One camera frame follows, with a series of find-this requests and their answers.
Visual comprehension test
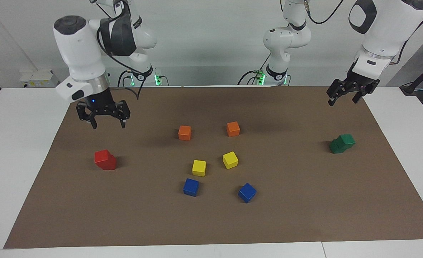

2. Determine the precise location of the green wooden cube block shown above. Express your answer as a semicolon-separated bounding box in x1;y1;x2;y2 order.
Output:
329;139;346;154
338;134;356;148

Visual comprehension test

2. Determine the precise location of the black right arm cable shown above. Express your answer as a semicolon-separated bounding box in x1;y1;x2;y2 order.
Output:
90;0;142;100

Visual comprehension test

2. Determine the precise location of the black base cable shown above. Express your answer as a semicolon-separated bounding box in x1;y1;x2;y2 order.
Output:
237;54;271;86
117;70;132;87

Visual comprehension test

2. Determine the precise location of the red wooden cube block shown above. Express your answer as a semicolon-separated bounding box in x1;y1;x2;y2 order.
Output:
94;149;111;166
100;155;117;171

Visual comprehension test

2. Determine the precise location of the yellow wooden cube block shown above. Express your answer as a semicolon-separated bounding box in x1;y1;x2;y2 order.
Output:
222;151;239;169
192;160;206;177

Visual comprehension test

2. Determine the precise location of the blue wooden cube block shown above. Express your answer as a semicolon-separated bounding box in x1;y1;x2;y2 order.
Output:
183;178;200;197
238;183;257;204

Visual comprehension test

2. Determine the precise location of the black right base cable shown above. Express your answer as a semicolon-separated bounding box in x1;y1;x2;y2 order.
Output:
117;70;132;87

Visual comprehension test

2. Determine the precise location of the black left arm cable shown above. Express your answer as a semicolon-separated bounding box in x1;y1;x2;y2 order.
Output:
304;0;423;65

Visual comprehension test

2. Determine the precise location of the black stand with pole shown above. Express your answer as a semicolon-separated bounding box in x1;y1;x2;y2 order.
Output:
400;57;423;96

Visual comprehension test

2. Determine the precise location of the brown table mat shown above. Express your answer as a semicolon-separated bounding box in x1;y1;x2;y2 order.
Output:
3;86;423;249

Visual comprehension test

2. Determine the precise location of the orange wooden cube block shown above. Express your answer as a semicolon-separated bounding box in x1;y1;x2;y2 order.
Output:
178;125;192;141
226;121;241;137

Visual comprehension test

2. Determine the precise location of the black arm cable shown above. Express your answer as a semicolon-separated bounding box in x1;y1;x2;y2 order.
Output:
304;0;423;65
90;0;142;100

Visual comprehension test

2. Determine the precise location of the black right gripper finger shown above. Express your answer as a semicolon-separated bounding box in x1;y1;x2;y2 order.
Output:
114;100;132;129
76;102;98;130

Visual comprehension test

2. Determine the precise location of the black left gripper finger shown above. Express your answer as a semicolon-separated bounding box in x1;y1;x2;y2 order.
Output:
327;79;347;106
353;78;380;104

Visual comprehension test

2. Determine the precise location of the white wall socket box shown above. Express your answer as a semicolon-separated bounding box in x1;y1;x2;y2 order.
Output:
19;70;60;88

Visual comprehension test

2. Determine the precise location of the black left base cable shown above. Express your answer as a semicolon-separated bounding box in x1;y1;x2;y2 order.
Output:
237;54;271;86

